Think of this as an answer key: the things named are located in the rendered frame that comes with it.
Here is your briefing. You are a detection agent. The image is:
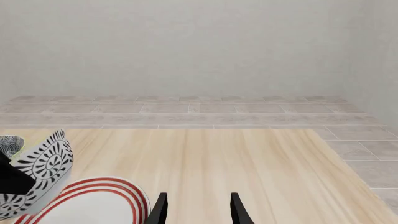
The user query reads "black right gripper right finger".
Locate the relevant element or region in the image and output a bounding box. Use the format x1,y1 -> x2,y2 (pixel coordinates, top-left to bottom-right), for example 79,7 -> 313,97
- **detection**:
230,192 -> 256,224

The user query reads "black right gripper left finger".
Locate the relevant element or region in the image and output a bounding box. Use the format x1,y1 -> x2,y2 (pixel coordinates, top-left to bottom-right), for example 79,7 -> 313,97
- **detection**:
144,192 -> 169,224

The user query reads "white plate with red rings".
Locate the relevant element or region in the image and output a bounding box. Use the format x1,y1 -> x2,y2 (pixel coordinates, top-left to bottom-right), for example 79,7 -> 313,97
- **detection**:
12,175 -> 152,224

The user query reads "black-and-white patterned bowl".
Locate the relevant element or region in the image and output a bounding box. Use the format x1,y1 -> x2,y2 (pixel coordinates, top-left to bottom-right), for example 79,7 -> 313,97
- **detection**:
0,134 -> 25,157
0,129 -> 75,220

